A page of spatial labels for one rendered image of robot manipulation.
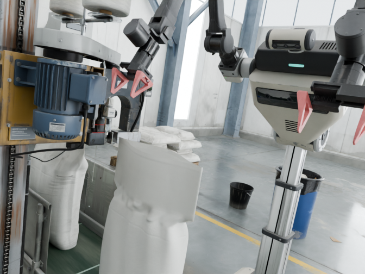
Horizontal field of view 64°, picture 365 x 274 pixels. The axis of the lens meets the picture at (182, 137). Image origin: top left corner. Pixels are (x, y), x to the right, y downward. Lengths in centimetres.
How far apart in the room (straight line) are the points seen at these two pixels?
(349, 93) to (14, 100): 98
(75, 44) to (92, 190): 129
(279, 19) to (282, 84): 883
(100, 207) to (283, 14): 881
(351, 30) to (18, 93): 98
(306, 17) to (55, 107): 912
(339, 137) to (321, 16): 338
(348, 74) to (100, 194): 168
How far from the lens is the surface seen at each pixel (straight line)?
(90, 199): 213
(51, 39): 98
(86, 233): 193
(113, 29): 635
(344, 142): 899
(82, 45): 99
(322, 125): 130
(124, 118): 144
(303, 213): 324
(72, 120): 101
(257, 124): 976
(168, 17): 103
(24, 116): 117
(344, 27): 63
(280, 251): 157
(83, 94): 96
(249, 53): 975
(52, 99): 100
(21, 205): 133
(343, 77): 64
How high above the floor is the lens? 131
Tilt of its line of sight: 9 degrees down
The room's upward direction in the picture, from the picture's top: 9 degrees clockwise
